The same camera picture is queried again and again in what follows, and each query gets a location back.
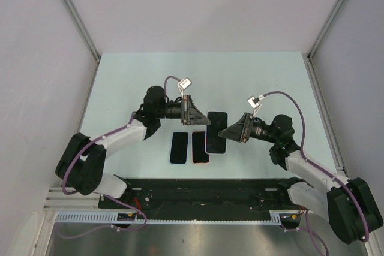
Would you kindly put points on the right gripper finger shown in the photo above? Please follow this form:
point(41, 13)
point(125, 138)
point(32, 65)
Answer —
point(231, 135)
point(239, 127)

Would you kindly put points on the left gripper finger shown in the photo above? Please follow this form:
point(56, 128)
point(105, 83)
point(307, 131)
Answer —
point(192, 111)
point(196, 122)

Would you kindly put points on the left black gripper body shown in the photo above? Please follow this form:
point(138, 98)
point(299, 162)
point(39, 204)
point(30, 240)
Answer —
point(174, 110)

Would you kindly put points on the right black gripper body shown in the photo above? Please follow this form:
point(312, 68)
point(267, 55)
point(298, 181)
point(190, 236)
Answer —
point(261, 131)

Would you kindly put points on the black phone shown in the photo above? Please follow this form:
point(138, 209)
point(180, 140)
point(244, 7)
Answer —
point(216, 145)

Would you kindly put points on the lavender phone case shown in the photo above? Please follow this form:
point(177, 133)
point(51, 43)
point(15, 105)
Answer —
point(205, 148)

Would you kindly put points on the blue phone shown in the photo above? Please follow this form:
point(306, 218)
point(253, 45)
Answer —
point(179, 148)

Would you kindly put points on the light blue phone case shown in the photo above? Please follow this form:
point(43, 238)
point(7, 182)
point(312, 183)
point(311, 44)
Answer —
point(179, 164)

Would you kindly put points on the purple phone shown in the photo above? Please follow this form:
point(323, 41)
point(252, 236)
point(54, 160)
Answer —
point(199, 151)

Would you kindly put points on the pink phone case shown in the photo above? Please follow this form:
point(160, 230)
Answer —
point(200, 163)

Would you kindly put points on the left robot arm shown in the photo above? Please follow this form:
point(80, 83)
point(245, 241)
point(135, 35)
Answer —
point(81, 167)

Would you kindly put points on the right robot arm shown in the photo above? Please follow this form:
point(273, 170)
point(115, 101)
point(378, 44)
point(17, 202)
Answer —
point(347, 204)

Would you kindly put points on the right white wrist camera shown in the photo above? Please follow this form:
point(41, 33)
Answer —
point(255, 103)

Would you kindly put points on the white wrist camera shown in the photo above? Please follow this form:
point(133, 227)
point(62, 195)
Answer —
point(183, 84)
point(255, 103)

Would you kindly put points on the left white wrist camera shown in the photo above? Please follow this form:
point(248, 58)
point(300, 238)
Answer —
point(183, 84)

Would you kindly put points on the right side aluminium rail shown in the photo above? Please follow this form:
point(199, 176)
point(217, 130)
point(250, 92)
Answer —
point(326, 120)

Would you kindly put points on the aluminium rail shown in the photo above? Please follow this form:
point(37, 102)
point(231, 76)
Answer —
point(57, 200)
point(326, 120)

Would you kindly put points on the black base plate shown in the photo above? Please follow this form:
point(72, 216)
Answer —
point(258, 194)

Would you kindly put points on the aluminium front rail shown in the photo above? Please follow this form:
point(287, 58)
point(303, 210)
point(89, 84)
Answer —
point(57, 200)

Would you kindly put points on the white slotted cable duct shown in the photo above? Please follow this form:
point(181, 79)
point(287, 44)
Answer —
point(128, 218)

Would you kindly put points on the left corner aluminium post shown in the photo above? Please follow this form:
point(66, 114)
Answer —
point(81, 28)

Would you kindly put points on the corner aluminium post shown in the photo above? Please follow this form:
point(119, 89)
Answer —
point(81, 28)
point(331, 18)

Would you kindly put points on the right corner aluminium post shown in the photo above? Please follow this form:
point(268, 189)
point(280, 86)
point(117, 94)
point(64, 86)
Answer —
point(331, 18)

